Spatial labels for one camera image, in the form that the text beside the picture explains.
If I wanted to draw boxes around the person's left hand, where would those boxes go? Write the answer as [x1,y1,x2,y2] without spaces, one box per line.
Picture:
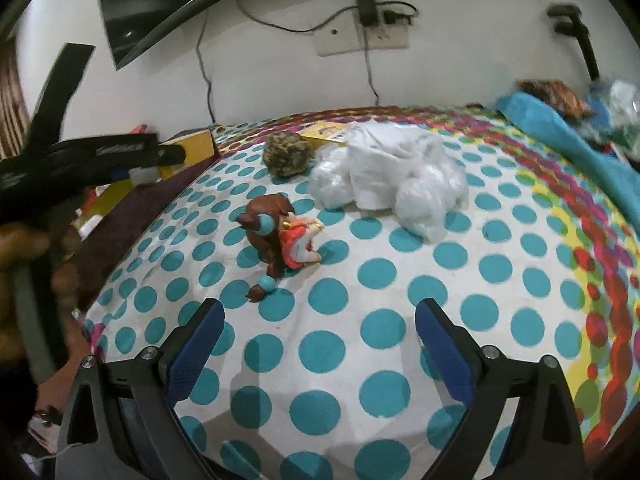
[1,223,89,411]

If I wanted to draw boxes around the polka dot bed sheet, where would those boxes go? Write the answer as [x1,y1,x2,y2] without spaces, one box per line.
[85,110,639,479]

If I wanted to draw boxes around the white plastic-wrapped bundle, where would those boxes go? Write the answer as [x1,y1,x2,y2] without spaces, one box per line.
[309,146,469,243]

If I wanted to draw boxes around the blue towel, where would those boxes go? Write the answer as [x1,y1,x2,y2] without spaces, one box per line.
[496,92,640,233]

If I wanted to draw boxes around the yellow small carton box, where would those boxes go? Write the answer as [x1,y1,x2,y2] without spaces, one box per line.
[298,122,347,150]

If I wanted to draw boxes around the clear plastic bag pile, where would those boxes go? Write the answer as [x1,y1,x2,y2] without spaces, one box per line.
[578,79,640,160]

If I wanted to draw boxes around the brown snack packet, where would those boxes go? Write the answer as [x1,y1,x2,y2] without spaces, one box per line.
[518,79,594,120]

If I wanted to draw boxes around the black power adapter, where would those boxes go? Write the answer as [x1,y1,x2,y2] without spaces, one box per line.
[355,0,378,27]

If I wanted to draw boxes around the black clamp stand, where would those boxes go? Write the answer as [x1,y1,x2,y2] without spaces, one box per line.
[546,3,600,82]

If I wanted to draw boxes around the black power cable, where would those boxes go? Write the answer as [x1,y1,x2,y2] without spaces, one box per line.
[195,8,217,125]

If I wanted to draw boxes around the white wall socket plate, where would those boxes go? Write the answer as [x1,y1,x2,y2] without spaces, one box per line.
[311,11,409,56]

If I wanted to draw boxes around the black plug with cable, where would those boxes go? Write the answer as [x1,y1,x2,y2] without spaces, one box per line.
[378,0,420,25]

